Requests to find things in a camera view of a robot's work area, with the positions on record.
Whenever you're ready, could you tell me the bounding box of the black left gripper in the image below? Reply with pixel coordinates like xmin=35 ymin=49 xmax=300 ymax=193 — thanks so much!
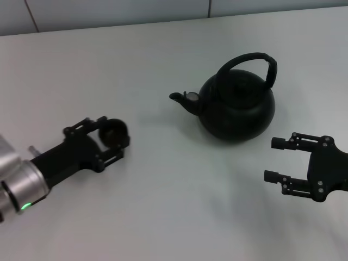
xmin=29 ymin=116 xmax=132 ymax=189

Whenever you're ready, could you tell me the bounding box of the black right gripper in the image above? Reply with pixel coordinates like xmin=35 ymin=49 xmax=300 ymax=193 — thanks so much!
xmin=263 ymin=132 xmax=348 ymax=203

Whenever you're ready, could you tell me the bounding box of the black round teapot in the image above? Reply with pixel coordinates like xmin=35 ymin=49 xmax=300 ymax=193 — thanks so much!
xmin=168 ymin=51 xmax=278 ymax=142

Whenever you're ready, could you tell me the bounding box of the dark brown teacup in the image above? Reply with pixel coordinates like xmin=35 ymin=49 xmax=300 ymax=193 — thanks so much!
xmin=98 ymin=118 xmax=129 ymax=148

